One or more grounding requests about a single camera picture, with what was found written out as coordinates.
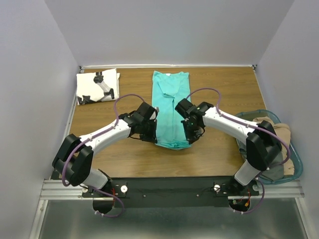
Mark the teal t shirt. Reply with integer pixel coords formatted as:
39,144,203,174
152,71,190,150

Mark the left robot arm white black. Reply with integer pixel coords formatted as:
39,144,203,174
52,102,159,197

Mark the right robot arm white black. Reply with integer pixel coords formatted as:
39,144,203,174
175,99,284,195

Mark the teal plastic laundry basket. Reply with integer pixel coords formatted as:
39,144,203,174
236,110,303,185

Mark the folded white printed t shirt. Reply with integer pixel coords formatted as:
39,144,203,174
76,68,120,105

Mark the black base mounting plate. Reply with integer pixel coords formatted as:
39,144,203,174
78,176,260,209

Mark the beige t shirt in basket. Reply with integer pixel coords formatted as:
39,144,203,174
253,117,295,176

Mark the grey t shirt in basket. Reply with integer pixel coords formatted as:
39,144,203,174
236,140,287,184

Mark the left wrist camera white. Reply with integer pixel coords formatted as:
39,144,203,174
154,107,159,118

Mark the aluminium back rail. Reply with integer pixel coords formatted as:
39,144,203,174
79,64,258,71

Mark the aluminium rail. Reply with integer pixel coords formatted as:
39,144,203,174
79,64,258,71
39,180,305,200
55,96,78,171

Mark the aluminium left side rail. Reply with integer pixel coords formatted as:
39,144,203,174
55,96,78,171

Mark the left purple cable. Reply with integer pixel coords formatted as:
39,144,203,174
61,93,125,218

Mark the aluminium front rail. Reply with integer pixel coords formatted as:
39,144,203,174
39,180,305,200

